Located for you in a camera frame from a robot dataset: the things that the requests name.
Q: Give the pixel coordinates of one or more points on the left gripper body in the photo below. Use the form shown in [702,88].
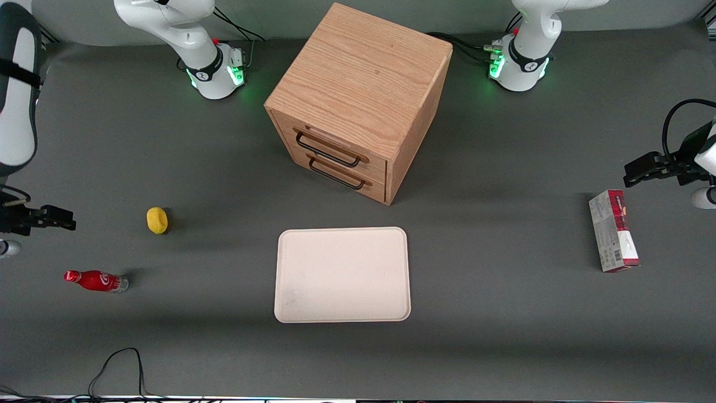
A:
[683,165]

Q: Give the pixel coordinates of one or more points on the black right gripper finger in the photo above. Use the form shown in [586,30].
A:
[59,212]
[56,225]

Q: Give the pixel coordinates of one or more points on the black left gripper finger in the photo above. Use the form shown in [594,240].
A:
[643,162]
[649,177]

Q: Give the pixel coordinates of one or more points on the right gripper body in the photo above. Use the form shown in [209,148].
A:
[17,219]

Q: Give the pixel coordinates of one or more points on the red coke bottle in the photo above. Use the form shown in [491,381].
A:
[95,280]

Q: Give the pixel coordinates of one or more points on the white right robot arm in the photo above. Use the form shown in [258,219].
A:
[184,39]

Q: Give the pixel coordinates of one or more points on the beige plastic tray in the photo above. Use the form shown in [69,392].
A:
[342,274]

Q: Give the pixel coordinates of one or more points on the grey and red carton box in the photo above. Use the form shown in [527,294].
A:
[613,232]

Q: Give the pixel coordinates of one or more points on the yellow sponge ball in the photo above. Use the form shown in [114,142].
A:
[157,220]

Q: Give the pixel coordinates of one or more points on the large wooden drawer front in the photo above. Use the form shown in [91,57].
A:
[335,146]

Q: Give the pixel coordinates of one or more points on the small wooden drawer front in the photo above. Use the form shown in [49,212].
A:
[358,187]

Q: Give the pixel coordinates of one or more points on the wooden drawer cabinet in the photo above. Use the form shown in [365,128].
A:
[358,78]

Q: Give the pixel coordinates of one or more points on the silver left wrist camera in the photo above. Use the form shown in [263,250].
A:
[705,198]

